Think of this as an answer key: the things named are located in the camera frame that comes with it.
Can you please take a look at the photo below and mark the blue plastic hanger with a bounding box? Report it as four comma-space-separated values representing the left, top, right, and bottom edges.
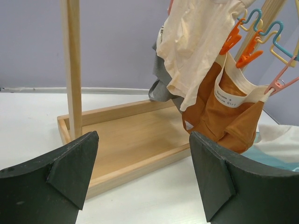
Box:
237, 9, 299, 67

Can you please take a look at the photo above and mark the white underwear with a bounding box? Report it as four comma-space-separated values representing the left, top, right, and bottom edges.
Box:
254, 124, 299, 163

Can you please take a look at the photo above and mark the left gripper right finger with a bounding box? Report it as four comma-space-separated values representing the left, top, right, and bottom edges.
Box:
189, 132, 299, 224

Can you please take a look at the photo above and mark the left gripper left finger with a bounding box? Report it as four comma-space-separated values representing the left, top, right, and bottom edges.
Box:
0, 131, 99, 224

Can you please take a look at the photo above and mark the teal plastic bin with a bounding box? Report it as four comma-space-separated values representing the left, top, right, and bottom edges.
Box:
242, 132, 299, 172

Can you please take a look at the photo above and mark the beige cotton underwear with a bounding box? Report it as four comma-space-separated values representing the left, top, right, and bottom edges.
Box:
156, 0, 253, 111

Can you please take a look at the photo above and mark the grey and cream underwear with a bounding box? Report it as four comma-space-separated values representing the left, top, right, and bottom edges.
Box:
148, 52, 184, 114

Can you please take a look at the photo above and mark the wooden clothes rack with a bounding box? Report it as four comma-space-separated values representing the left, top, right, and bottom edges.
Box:
57, 0, 288, 200

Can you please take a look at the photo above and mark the orange and cream underwear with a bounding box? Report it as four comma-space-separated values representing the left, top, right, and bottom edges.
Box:
182, 53, 270, 154

